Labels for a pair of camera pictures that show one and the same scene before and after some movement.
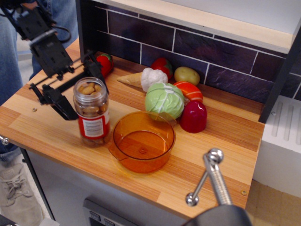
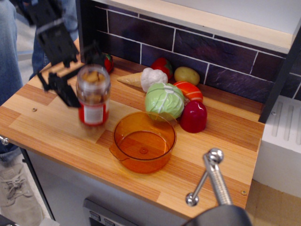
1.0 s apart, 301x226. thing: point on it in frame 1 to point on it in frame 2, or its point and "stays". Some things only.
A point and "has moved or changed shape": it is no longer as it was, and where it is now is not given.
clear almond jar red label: x=91 y=105 has moved or changed shape
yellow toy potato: x=186 y=74 stays
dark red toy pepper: x=194 y=116 stays
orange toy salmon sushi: x=191 y=92 stays
